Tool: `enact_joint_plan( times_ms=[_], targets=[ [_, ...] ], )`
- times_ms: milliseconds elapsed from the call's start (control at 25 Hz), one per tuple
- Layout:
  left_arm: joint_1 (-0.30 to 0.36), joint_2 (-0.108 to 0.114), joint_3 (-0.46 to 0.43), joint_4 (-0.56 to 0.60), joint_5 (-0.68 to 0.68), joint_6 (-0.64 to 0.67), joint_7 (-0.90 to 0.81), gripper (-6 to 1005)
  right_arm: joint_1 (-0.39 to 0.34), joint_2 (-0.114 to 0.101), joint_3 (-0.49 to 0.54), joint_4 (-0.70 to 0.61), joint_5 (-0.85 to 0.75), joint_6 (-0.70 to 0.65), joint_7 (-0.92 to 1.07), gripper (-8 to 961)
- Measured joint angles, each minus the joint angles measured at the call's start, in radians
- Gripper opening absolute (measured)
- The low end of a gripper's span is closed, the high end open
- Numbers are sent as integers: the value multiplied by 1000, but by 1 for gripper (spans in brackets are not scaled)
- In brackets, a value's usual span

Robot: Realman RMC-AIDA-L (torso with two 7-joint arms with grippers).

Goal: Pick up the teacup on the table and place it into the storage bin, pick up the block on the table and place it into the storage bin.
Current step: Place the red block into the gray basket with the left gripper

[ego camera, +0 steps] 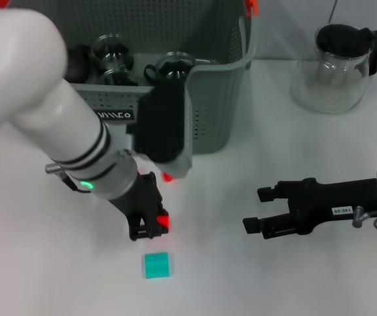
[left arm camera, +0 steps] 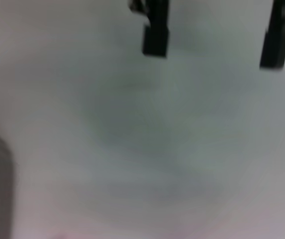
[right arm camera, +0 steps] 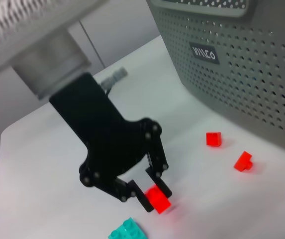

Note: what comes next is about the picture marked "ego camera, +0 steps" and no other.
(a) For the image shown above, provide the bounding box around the glass pitcher with black lid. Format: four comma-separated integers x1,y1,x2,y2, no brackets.
289,23,377,115

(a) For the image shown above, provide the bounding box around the right arm metal cable connector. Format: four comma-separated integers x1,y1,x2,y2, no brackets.
352,206,377,228

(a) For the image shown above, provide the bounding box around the teal toy plate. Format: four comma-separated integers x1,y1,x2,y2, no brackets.
141,251,176,280

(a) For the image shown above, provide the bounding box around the dark clay teapot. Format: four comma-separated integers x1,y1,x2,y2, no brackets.
64,44,92,84

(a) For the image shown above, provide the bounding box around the glass teacup with black base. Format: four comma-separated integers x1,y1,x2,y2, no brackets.
91,34,136,75
101,68,139,87
144,51,197,85

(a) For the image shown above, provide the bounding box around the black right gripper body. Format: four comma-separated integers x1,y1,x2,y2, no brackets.
288,177,377,235

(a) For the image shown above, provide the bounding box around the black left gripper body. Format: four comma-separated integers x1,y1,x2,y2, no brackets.
108,171,166,220

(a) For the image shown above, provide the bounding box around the left arm grey cable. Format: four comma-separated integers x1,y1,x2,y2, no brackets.
45,162,79,192

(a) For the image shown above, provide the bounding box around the grey-green perforated storage bin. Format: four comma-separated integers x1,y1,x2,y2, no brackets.
0,0,261,155

